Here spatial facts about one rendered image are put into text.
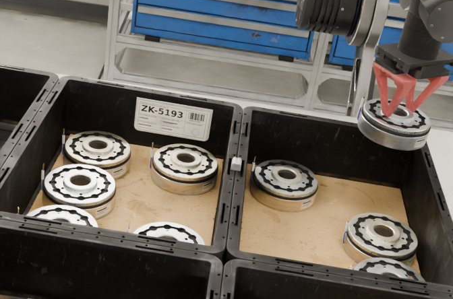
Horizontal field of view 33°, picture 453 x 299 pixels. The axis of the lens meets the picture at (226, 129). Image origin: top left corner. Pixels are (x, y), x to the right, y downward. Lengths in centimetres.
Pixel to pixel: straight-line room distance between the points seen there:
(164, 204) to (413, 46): 43
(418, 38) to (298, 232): 33
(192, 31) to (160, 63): 60
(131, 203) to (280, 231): 22
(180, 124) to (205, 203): 16
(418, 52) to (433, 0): 12
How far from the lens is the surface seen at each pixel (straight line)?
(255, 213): 115
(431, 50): 108
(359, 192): 126
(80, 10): 396
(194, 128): 124
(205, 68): 360
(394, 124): 111
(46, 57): 354
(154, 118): 124
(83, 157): 117
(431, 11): 99
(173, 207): 113
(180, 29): 302
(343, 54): 306
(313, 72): 306
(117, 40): 304
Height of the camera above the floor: 148
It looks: 29 degrees down
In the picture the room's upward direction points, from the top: 10 degrees clockwise
